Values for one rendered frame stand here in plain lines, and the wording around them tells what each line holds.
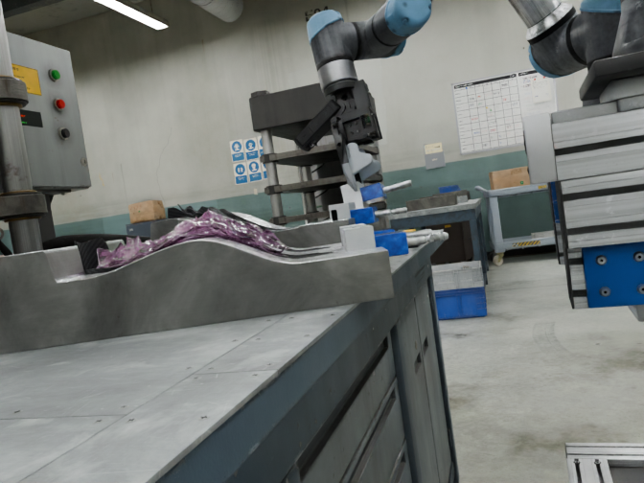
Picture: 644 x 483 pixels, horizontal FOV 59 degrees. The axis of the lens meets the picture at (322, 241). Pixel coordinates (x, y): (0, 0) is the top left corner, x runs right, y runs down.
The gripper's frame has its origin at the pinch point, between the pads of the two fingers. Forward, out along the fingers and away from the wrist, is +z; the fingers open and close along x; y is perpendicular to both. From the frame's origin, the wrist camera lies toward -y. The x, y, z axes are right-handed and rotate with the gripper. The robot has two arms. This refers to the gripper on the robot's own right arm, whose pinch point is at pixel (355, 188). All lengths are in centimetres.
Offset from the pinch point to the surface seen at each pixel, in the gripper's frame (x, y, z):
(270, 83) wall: 606, -213, -299
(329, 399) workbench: -43, 0, 32
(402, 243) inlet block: -37.6, 12.4, 16.2
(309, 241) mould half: -16.8, -6.2, 10.0
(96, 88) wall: 598, -483, -387
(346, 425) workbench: -32.7, -1.9, 37.5
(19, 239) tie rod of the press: -10, -73, -9
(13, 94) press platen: -13, -65, -39
